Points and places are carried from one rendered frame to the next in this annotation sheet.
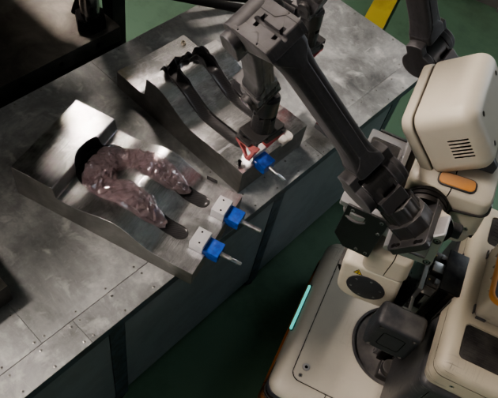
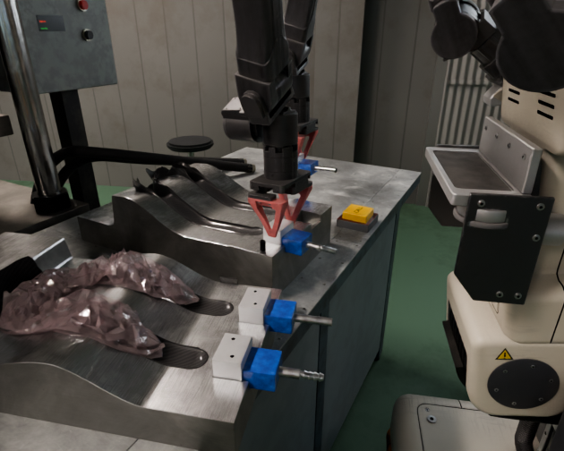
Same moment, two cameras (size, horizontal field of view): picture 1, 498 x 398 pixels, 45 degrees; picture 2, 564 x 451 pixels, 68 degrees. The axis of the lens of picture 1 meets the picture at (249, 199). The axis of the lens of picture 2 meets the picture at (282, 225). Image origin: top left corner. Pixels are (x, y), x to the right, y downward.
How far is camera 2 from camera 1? 94 cm
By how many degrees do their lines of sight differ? 30
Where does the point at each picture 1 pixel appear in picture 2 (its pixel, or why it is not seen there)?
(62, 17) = (18, 208)
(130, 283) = not seen: outside the picture
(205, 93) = (194, 200)
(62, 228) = not seen: outside the picture
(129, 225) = (83, 361)
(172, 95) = (149, 203)
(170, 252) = (178, 395)
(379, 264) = (540, 318)
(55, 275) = not seen: outside the picture
